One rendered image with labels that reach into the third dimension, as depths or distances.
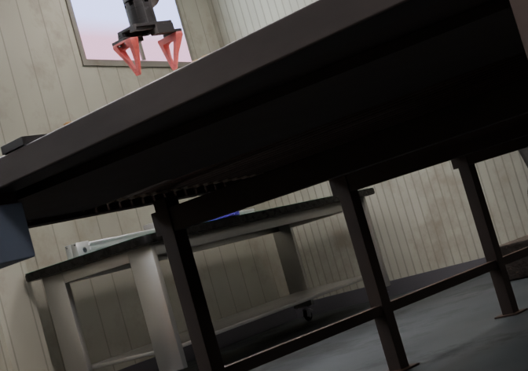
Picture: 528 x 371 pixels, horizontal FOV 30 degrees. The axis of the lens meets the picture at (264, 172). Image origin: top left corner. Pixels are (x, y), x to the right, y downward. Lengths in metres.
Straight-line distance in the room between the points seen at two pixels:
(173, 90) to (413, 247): 6.59
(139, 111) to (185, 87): 0.12
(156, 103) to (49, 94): 5.47
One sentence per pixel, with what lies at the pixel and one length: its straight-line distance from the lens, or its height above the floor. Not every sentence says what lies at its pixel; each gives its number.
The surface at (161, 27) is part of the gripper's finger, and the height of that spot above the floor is 1.09.
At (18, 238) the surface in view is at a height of 0.75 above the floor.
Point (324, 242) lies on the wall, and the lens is 8.54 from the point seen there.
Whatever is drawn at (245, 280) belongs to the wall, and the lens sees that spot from 8.30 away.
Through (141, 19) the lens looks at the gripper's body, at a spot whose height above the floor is 1.11.
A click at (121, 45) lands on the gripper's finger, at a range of 2.06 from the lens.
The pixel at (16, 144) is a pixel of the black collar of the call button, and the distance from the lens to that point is 2.00.
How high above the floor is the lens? 0.57
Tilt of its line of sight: 5 degrees up
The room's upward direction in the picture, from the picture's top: 16 degrees counter-clockwise
